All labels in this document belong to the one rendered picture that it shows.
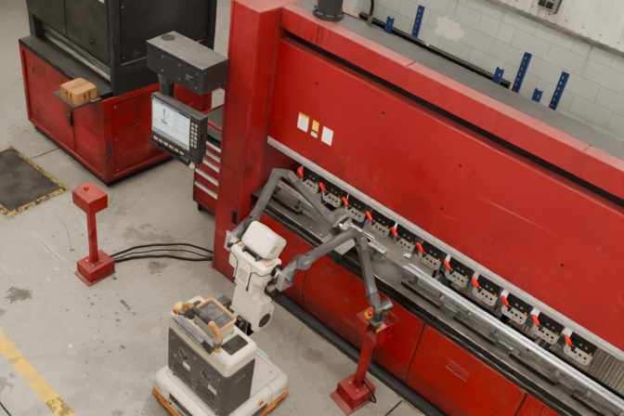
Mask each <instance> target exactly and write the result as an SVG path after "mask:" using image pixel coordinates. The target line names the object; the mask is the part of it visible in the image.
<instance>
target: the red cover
mask: <svg viewBox="0 0 624 416"><path fill-rule="evenodd" d="M279 26H280V27H281V28H282V29H284V30H286V31H288V32H290V33H293V34H295V35H297V36H299V37H301V38H303V39H305V40H307V41H308V42H310V43H312V44H314V45H316V46H319V47H321V48H323V49H325V50H327V51H329V52H331V53H333V54H334V55H336V56H338V57H340V58H342V59H345V60H347V61H349V62H351V63H353V64H355V65H357V66H359V67H360V68H362V69H364V70H366V71H368V72H371V73H373V74H375V75H377V76H379V77H381V78H383V79H385V80H386V81H388V82H390V83H392V84H394V85H397V86H399V87H401V88H403V89H405V90H407V91H408V92H410V93H411V94H413V95H415V96H417V97H419V98H422V99H424V100H426V101H428V102H430V103H432V104H434V105H436V106H437V107H439V108H441V109H443V110H445V111H448V112H450V113H452V114H454V115H456V116H458V117H460V118H462V119H463V120H465V121H467V122H469V123H471V124H474V125H476V126H478V127H480V128H482V129H484V130H486V131H488V132H489V133H491V134H493V135H495V136H497V137H500V138H502V139H504V140H506V141H508V142H510V143H512V144H514V145H515V146H517V147H519V148H521V149H523V150H526V151H528V152H530V153H532V154H534V155H536V156H538V157H540V158H541V159H543V160H545V161H547V162H549V163H552V164H554V165H556V166H557V167H559V168H561V169H563V170H565V171H567V172H568V173H570V174H574V176H577V177H579V178H581V179H583V180H585V181H587V182H589V183H591V184H593V185H594V186H596V187H598V188H600V189H603V190H605V191H607V192H609V193H611V194H613V195H615V196H617V197H619V198H620V199H622V200H624V161H622V160H620V159H619V158H617V157H615V156H612V155H610V154H608V153H606V152H604V151H602V150H600V149H597V148H595V147H593V146H590V145H589V144H587V143H585V142H583V141H581V140H579V139H577V138H575V137H572V136H570V135H568V134H566V133H564V132H562V131H560V130H558V129H556V128H553V127H551V126H549V125H547V124H546V123H543V122H541V121H539V120H537V119H534V118H532V117H530V116H528V115H526V114H524V113H523V112H521V111H519V110H515V109H513V108H511V107H509V106H507V105H505V104H503V103H501V102H499V101H497V100H495V99H493V98H491V97H488V96H486V95H484V94H482V93H480V92H477V91H475V90H473V89H472V88H470V87H468V86H466V85H464V84H461V83H458V82H456V81H454V80H452V79H450V78H448V77H447V76H445V75H443V74H441V73H438V72H436V71H433V70H431V69H429V68H427V67H425V66H423V65H422V64H419V63H417V62H415V61H413V60H411V59H409V58H406V57H404V56H402V55H399V54H398V53H396V52H394V51H392V50H390V49H388V48H386V47H384V46H382V45H378V44H376V43H374V42H372V41H371V40H369V39H367V38H365V37H363V36H360V35H358V34H356V33H354V32H351V31H349V30H347V29H346V28H344V27H341V26H339V25H337V24H335V23H333V22H331V21H326V20H322V19H318V18H316V17H315V16H314V15H313V13H312V12H310V11H308V10H306V9H303V8H301V7H299V6H297V5H295V4H293V3H291V4H289V5H286V6H282V7H281V12H280V21H279Z"/></svg>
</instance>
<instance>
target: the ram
mask: <svg viewBox="0 0 624 416"><path fill-rule="evenodd" d="M299 112H301V113H303V114H304V115H305V116H307V117H309V120H308V126H307V132H306V131H304V130H302V129H301V128H299V127H297V125H298V119H299ZM313 120H314V121H316V122H318V123H319V125H318V131H315V130H314V129H312V126H313ZM323 126H325V127H327V128H329V129H330V130H332V131H333V136H332V141H331V146H330V145H328V144H327V143H325V142H323V141H321V137H322V131H323ZM312 131H314V132H315V133H317V134H318V135H317V137H314V136H312V135H311V132H312ZM268 136H269V137H272V138H273V139H275V140H277V141H278V142H279V143H280V144H282V145H284V146H285V147H287V148H289V149H290V150H293V151H294V152H296V153H298V154H299V155H301V156H302V157H304V158H306V159H307V160H309V161H311V162H312V163H314V164H315V165H317V166H318V167H320V168H322V169H323V170H325V171H327V172H328V173H330V174H332V175H333V176H336V177H337V178H339V179H340V180H342V181H344V182H345V183H346V184H348V185H349V186H351V187H353V188H354V189H357V190H358V191H360V192H361V193H363V194H365V195H366V196H368V197H370V198H371V199H373V200H375V201H376V202H378V203H380V204H381V205H382V206H384V207H386V208H387V209H389V210H391V211H392V212H394V213H396V214H397V215H399V216H401V217H403V218H404V219H406V220H408V221H409V222H411V223H412V224H413V225H415V226H417V227H418V228H420V229H422V230H424V231H425V232H427V233H429V234H430V235H432V236H434V237H435V238H437V239H439V240H440V241H442V242H444V243H446V244H447V245H448V246H450V247H451V248H453V249H455V250H456V251H458V252H460V253H461V254H463V255H465V256H467V257H468V258H470V259H472V260H473V261H475V262H476V263H477V264H479V265H480V266H482V267H484V268H486V269H488V270H489V271H491V272H493V273H494V274H496V275H498V276H499V277H501V278H502V279H504V280H506V281H508V282H510V283H511V284H512V285H514V286H515V287H517V288H519V289H520V290H522V291H523V292H525V293H527V294H529V295H531V296H532V297H534V298H536V299H537V300H539V301H540V302H542V303H543V304H545V305H546V306H548V307H550V308H552V309H553V310H555V311H557V312H558V313H560V314H561V315H563V316H565V317H566V318H568V319H570V320H572V321H574V322H575V323H577V324H578V325H579V326H581V327H582V328H584V329H586V330H587V331H589V332H591V333H593V334H595V335H596V336H598V337H600V338H601V339H603V340H604V341H606V342H608V343H609V344H611V345H612V346H614V347H616V348H617V349H619V350H620V351H622V352H624V208H623V207H621V206H620V205H618V204H616V203H614V202H612V201H610V200H608V199H606V198H604V197H602V196H600V195H598V194H596V193H594V192H592V191H590V190H588V189H586V188H584V187H582V186H580V185H578V184H576V183H574V182H572V181H570V180H568V179H566V178H565V177H563V176H561V175H558V174H556V173H555V172H553V171H551V170H549V169H547V168H545V167H543V166H541V165H539V164H537V163H535V162H532V161H530V160H529V159H527V158H525V157H523V156H521V155H519V154H517V153H515V152H513V151H511V150H510V149H507V148H505V147H503V146H502V145H500V144H498V143H496V142H494V141H492V140H490V139H488V138H486V137H484V136H481V135H479V134H477V133H476V132H474V131H472V130H470V129H468V128H466V127H464V126H462V125H460V124H458V123H456V122H454V121H452V120H450V119H449V118H447V117H445V116H443V115H441V114H439V113H437V112H435V111H433V110H430V109H428V108H426V107H424V106H423V105H421V104H419V103H417V102H415V101H413V100H411V99H409V98H407V97H404V96H402V95H401V94H399V93H398V92H396V91H394V90H392V89H390V88H388V87H386V86H384V85H382V84H379V83H377V82H375V81H373V80H372V79H370V78H368V77H366V76H364V75H362V74H360V73H358V72H356V71H353V70H351V69H349V68H348V67H346V66H345V65H343V64H341V63H339V62H337V61H335V60H333V59H331V58H328V57H326V56H324V55H322V54H320V53H319V52H317V51H315V50H313V49H311V48H309V47H307V46H305V45H302V44H300V43H298V42H296V41H294V40H293V39H292V38H290V37H285V38H282V39H280V40H279V51H278V58H277V67H276V74H275V83H274V90H273V98H272V106H271V113H270V121H269V129H268ZM267 143H268V144H270V145H271V146H273V147H274V148H276V149H278V150H280V151H282V152H283V153H285V154H286V155H288V156H290V157H291V158H293V159H295V160H296V161H298V162H299V163H301V164H302V165H304V166H306V167H307V168H309V169H310V170H312V171H314V172H315V173H317V174H318V175H320V176H322V177H324V178H326V179H327V180H329V181H330V182H332V183H333V184H334V185H336V186H338V187H339V188H341V189H343V190H345V191H346V192H348V193H350V194H351V195H353V196H354V197H356V198H358V199H359V200H361V201H363V202H365V203H366V204H368V205H369V206H370V207H372V208H374V209H375V210H377V211H378V212H380V213H382V214H383V215H386V216H387V217H389V218H390V219H392V220H394V221H395V222H397V223H398V224H399V225H401V226H402V227H404V228H406V229H408V230H409V231H411V232H413V233H414V234H416V235H418V236H419V237H421V238H422V239H424V240H426V241H428V242H430V243H431V244H433V245H434V246H435V247H437V248H438V249H440V250H442V251H443V252H445V253H446V254H449V255H450V256H452V257H454V258H455V259H457V260H458V261H460V262H462V263H463V264H465V265H467V266H468V267H469V268H471V269H473V270H474V271H476V272H477V273H479V274H481V275H482V276H484V277H486V278H487V279H489V280H491V281H493V282H494V283H496V284H498V285H499V286H501V287H502V288H503V289H505V290H506V291H508V292H510V293H512V294H513V295H515V296H517V297H518V298H520V299H522V300H523V301H525V302H526V303H528V304H530V305H531V306H534V307H535V308H537V309H538V310H539V311H541V312H542V313H544V314H545V315H547V316H549V317H550V318H552V319H554V320H556V321H557V322H559V323H561V324H562V325H564V326H566V327H567V328H568V329H569V330H571V331H573V332H575V333H577V334H578V335H580V336H581V337H583V338H585V339H586V340H588V341H590V342H591V343H593V344H594V345H597V346H598V347H600V348H602V349H603V350H604V351H605V352H607V353H609V354H610V355H612V356H614V357H615V358H617V359H619V360H621V361H622V362H624V357H622V356H620V355H619V354H617V353H615V352H614V351H612V350H610V349H609V348H607V347H606V346H604V345H602V344H600V343H598V342H597V341H595V340H593V339H592V338H591V337H590V336H588V335H586V334H585V333H583V332H581V331H579V330H578V329H576V328H574V327H573V326H571V325H569V324H568V323H566V322H564V321H563V320H561V319H560V318H558V317H556V316H555V315H553V314H552V313H550V312H549V311H547V310H545V309H544V308H542V307H540V306H539V305H536V304H535V303H533V302H532V301H530V300H528V299H527V298H525V297H524V296H523V295H521V294H520V293H518V292H516V291H514V290H512V289H511V288H509V287H507V286H506V285H504V284H503V283H501V282H499V281H498V280H496V279H494V278H492V277H491V276H489V275H488V274H487V273H485V272H483V271H482V270H480V269H478V268H477V267H475V266H473V265H471V264H470V263H468V262H466V261H465V260H463V259H462V258H460V257H459V256H458V255H456V254H454V253H452V252H450V251H449V250H447V249H446V248H444V247H442V246H441V245H439V244H437V243H436V242H434V241H433V240H430V239H429V238H427V237H425V236H424V235H423V234H421V233H420V232H418V231H417V230H415V229H413V228H412V227H409V226H408V225H406V224H405V223H403V222H401V221H400V220H398V219H396V218H395V217H393V216H391V215H390V214H389V213H387V212H385V211H384V210H382V209H380V208H379V207H377V206H376V205H374V204H372V203H371V202H369V201H367V200H365V199H363V198H362V197H360V196H359V195H357V194H356V193H355V192H353V191H351V190H350V189H348V188H346V187H344V186H343V185H341V184H339V183H338V182H336V181H335V180H333V179H331V178H330V177H328V176H326V175H324V174H322V173H321V172H320V171H319V170H317V169H315V168H314V167H312V166H310V165H309V164H307V163H306V162H303V161H302V160H300V159H298V158H297V157H295V156H293V155H292V154H291V153H290V152H288V151H286V150H285V149H282V148H281V147H279V146H278V145H276V144H274V143H273V142H271V141H269V140H267Z"/></svg>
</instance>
